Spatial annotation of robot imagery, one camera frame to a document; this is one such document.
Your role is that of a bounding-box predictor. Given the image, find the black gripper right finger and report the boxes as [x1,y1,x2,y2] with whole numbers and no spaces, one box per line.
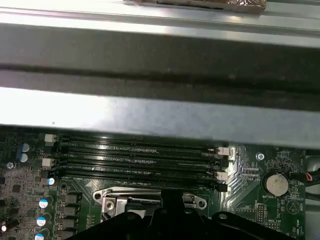
[172,189,293,240]

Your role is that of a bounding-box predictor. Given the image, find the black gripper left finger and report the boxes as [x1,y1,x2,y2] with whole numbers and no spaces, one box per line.
[66,189,173,240]

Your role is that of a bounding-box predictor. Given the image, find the metal socket cover frame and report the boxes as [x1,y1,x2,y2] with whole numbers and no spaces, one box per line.
[102,193,197,219]

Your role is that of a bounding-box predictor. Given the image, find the metal wire locking lever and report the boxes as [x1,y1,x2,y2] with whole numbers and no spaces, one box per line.
[106,187,163,196]

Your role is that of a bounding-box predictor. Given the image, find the CPU socket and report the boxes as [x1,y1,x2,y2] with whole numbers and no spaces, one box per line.
[92,186,208,221]

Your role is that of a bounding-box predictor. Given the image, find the RAM slot black clips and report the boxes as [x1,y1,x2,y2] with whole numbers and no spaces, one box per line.
[41,170,228,193]

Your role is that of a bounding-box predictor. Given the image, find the RAM slot white clips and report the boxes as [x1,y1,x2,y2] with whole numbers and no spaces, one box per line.
[41,158,229,180]
[44,134,230,156]

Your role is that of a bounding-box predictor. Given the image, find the green motherboard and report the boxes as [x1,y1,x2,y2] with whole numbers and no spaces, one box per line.
[0,126,307,240]

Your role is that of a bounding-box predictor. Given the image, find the black pin header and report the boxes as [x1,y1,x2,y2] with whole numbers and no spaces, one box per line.
[257,203,266,225]

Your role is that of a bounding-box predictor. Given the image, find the grey inductor block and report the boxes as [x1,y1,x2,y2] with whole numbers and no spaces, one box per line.
[58,206,77,218]
[59,194,78,206]
[57,218,76,230]
[56,229,75,240]

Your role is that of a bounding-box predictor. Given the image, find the silver coin battery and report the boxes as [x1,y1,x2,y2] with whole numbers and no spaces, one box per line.
[265,173,289,197]

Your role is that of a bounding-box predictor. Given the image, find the black open PC case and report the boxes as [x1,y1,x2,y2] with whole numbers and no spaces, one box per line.
[0,22,320,240]

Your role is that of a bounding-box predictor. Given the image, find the black wire red strands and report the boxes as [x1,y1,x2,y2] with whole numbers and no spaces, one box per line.
[289,167,320,185]

